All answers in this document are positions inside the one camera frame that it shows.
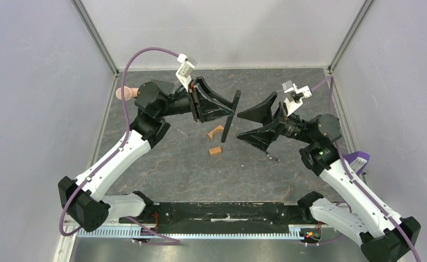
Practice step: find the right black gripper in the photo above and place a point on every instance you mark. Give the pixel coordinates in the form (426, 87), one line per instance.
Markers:
(280, 120)

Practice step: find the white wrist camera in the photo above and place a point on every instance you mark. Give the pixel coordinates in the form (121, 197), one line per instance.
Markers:
(294, 96)
(187, 65)

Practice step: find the small wooden rectangular block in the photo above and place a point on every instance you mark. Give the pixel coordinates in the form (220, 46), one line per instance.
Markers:
(215, 151)

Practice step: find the grey studded base plate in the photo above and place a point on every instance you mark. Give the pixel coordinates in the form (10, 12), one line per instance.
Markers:
(165, 87)

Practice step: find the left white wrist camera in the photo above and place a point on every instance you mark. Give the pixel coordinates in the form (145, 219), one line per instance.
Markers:
(187, 65)

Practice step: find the white slotted cable duct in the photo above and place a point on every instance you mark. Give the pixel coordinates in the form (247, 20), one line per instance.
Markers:
(136, 232)

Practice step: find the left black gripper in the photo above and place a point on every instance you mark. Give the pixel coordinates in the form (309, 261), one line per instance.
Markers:
(211, 112)

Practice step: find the curved wooden arch block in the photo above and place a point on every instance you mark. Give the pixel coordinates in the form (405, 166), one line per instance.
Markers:
(218, 129)

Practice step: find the purple plastic holder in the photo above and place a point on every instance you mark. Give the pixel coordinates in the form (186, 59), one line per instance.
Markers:
(357, 161)

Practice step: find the black remote control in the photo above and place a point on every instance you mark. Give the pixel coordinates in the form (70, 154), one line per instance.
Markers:
(230, 118)

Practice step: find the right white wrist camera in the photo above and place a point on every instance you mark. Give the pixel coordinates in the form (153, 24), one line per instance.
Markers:
(294, 96)

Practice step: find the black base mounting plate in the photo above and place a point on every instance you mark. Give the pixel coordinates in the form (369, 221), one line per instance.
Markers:
(222, 217)

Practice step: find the beige wooden peg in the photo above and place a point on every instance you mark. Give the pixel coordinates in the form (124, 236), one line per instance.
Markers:
(126, 93)

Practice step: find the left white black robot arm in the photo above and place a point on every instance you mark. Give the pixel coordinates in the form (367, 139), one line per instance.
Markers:
(84, 198)

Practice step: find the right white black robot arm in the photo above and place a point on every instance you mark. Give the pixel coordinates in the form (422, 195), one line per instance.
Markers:
(381, 233)

